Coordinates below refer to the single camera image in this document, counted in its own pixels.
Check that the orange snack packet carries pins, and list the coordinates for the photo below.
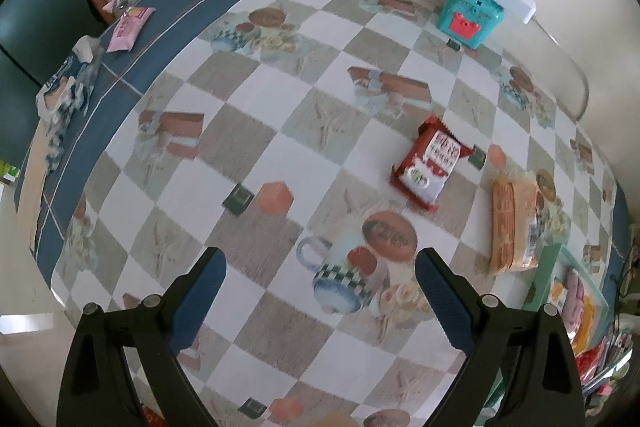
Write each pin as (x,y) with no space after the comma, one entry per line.
(515,227)

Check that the small silver wrapper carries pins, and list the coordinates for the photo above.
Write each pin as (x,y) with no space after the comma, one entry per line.
(116,3)

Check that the green packets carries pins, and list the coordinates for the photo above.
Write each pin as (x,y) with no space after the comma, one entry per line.
(9,171)

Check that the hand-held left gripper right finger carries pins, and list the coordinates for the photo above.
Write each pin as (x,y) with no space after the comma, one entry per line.
(442,297)

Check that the crumpled blue white wrapper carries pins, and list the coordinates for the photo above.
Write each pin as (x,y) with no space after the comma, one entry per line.
(70,87)

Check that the checked printed tablecloth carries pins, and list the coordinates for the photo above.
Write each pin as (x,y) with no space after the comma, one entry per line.
(300,117)

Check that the small pink snack packet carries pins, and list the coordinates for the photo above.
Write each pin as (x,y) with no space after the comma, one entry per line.
(129,29)

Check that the yellow snack packet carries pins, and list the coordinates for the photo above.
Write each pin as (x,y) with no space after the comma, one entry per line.
(586,327)

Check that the pile of assorted packets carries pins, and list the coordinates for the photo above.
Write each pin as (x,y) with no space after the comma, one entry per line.
(615,372)

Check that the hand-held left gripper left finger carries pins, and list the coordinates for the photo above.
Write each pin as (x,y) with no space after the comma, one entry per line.
(200,297)

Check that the dark red snack packet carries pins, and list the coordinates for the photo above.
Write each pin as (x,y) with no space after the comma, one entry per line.
(430,167)

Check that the teal tray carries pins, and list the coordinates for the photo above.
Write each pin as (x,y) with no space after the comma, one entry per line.
(545,267)

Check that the bright red snack packet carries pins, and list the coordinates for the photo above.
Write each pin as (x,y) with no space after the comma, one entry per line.
(590,359)

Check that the teal box with red label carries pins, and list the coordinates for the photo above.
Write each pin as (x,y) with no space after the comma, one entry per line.
(467,14)

